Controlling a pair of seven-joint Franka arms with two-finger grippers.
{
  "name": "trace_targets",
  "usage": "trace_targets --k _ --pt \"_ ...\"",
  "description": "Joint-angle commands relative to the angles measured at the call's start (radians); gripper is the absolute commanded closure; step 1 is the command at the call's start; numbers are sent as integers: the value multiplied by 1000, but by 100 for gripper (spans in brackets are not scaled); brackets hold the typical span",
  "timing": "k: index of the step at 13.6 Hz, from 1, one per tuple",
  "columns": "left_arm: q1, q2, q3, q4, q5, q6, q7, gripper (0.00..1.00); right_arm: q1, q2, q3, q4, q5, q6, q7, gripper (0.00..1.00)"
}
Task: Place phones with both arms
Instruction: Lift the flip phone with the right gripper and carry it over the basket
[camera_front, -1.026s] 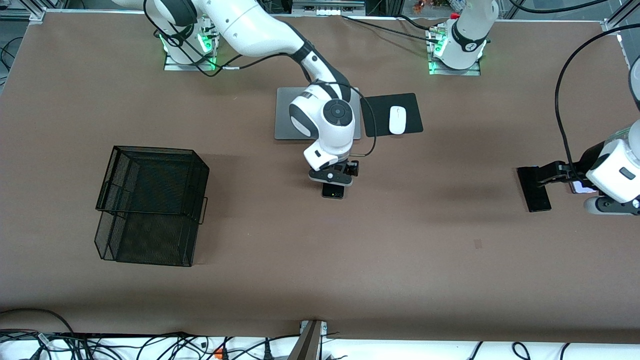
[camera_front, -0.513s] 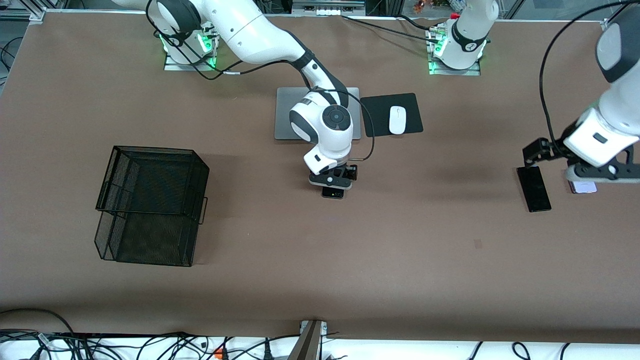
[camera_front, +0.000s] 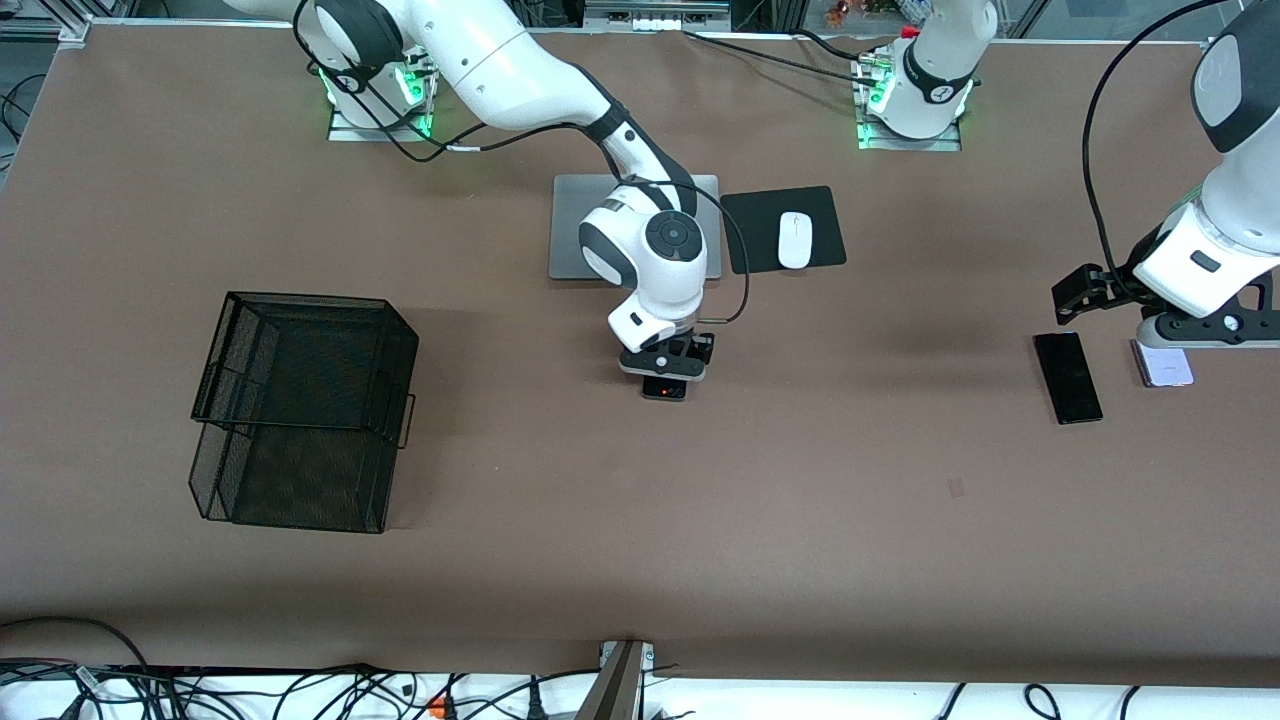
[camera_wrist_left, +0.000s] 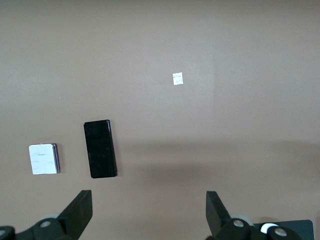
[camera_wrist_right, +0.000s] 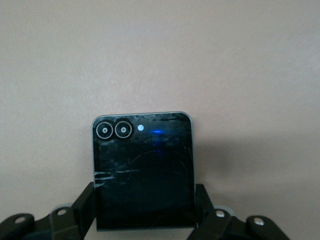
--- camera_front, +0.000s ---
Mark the silver closed laptop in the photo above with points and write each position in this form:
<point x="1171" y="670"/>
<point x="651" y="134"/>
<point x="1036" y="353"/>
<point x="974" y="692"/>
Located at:
<point x="565" y="240"/>

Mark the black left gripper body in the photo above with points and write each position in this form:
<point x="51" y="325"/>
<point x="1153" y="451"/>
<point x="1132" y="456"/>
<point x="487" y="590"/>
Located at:
<point x="1126" y="279"/>

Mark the white computer mouse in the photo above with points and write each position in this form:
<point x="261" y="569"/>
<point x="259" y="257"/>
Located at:
<point x="795" y="240"/>

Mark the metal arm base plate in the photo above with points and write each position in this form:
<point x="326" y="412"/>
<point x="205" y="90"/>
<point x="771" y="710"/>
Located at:
<point x="900" y="145"/>
<point x="345" y="133"/>

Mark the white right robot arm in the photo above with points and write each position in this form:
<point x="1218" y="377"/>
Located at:
<point x="500" y="70"/>

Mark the lavender flip phone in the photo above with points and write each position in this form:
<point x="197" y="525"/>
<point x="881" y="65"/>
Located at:
<point x="1165" y="368"/>

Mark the black mouse pad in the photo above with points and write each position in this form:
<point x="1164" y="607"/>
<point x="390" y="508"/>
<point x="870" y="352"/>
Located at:
<point x="755" y="235"/>

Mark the black flip phone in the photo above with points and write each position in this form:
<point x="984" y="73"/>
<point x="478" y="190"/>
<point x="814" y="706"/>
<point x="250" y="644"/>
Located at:
<point x="665" y="392"/>

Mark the aluminium table corner bracket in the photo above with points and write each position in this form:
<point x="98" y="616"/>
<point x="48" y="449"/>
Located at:
<point x="1212" y="50"/>
<point x="75" y="35"/>

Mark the white power strip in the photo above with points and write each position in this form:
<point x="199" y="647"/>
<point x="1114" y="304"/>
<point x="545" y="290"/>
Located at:
<point x="655" y="22"/>

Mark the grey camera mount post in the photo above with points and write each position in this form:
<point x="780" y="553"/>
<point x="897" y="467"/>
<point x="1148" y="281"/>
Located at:
<point x="615" y="690"/>

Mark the long black smartphone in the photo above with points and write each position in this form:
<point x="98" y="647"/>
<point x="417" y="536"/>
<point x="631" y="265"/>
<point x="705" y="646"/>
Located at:
<point x="1068" y="378"/>

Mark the black mesh desk organizer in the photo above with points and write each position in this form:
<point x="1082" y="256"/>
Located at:
<point x="300" y="480"/>

